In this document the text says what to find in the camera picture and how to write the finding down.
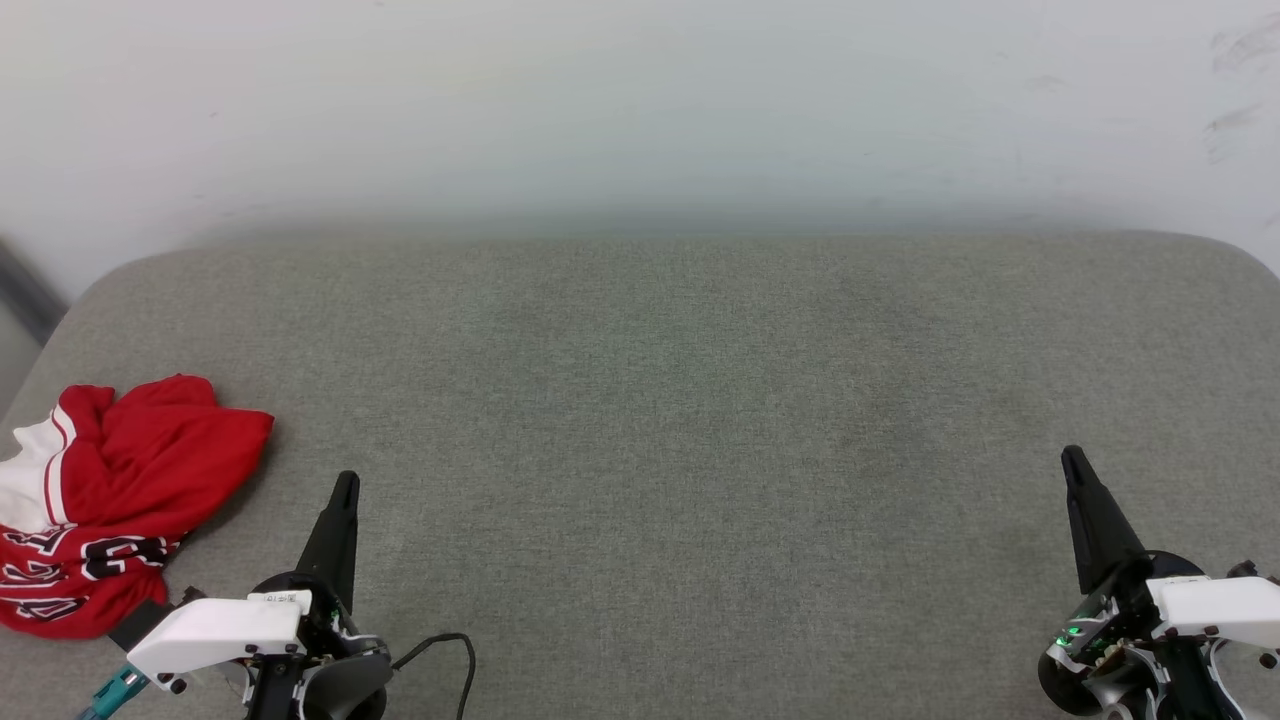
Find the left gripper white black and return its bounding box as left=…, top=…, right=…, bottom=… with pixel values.
left=127, top=471, right=389, bottom=720

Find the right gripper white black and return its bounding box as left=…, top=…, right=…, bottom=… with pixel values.
left=1060, top=446, right=1280, bottom=720

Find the red basketball jersey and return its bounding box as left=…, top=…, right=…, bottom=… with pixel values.
left=0, top=374, right=275, bottom=641

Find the grey fabric sofa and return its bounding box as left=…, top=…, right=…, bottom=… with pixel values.
left=0, top=230, right=1280, bottom=720

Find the thin black cable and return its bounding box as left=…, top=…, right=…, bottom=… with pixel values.
left=392, top=632, right=477, bottom=720

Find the teal plug with black cable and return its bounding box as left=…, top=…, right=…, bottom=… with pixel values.
left=78, top=665, right=151, bottom=720

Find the grey metal wall strip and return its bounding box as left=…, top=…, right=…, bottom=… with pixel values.
left=0, top=238, right=71, bottom=346

